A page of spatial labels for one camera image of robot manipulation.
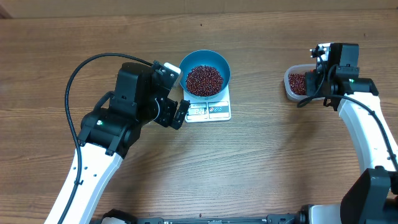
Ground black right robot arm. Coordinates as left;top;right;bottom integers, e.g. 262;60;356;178
297;43;397;223

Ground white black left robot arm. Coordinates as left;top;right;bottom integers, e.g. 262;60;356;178
46;62;189;223

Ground white kitchen scale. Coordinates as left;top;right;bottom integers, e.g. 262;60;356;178
183;85;231;123

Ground red beans in bowl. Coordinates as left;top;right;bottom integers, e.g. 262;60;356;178
185;65;224;97

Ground blue bowl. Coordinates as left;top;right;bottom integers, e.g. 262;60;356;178
180;50;231;100

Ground red beans pile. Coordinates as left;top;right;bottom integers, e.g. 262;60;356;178
288;73;306;95

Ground clear plastic container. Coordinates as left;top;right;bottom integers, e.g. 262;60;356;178
284;64;315;102

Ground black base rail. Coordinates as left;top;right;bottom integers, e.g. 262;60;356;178
89;205;313;224

